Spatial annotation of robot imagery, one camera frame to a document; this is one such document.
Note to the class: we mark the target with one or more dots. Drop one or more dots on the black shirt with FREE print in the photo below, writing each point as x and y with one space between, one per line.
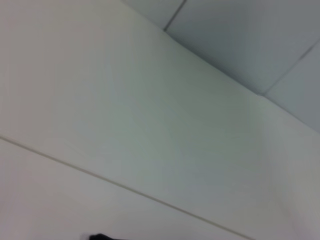
100 237

